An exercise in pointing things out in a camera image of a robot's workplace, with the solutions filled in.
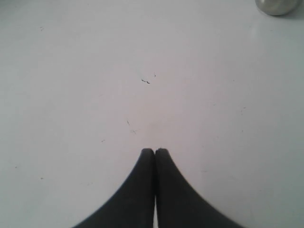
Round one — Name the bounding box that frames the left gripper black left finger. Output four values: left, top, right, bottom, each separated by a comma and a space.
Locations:
76, 149, 155, 228

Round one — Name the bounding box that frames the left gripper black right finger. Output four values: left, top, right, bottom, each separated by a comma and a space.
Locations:
155, 148, 241, 228

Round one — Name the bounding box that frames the stainless steel cup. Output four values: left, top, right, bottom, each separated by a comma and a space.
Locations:
255, 0, 303, 16

